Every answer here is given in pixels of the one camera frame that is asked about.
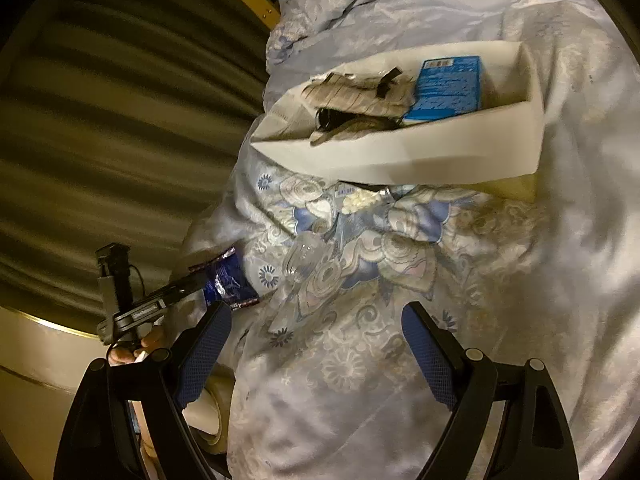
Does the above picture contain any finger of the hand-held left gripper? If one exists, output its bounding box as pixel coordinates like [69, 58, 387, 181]
[164, 270, 209, 307]

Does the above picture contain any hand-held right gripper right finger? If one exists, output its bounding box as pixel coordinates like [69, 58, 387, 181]
[401, 301, 582, 480]

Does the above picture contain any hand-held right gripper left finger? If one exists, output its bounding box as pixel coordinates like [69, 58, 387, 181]
[52, 301, 234, 480]

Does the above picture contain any blue foil snack packet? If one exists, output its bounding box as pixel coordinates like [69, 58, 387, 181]
[202, 247, 261, 311]

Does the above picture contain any clear plastic cup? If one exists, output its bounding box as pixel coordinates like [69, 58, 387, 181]
[282, 232, 326, 286]

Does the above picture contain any white fabric storage basket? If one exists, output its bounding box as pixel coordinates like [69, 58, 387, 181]
[249, 40, 546, 200]

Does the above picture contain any person's left hand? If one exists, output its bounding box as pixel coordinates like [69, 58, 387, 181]
[107, 327, 169, 366]

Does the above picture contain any white tape roll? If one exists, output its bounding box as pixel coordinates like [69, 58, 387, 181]
[182, 364, 236, 456]

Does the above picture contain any cream furniture panel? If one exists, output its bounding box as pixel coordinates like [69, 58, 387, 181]
[0, 305, 113, 480]

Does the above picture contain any blue floral blanket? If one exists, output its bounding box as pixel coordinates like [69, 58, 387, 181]
[177, 0, 640, 480]

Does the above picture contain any crumpled silver wrapper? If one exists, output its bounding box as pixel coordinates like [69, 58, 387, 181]
[344, 185, 397, 214]

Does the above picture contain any olive pleated curtain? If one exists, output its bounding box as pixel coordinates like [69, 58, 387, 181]
[0, 0, 273, 341]

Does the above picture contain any grey patterned pouch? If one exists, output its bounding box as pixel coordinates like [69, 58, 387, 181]
[307, 66, 418, 148]

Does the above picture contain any blue cardboard box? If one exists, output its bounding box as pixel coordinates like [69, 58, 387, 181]
[402, 56, 485, 123]

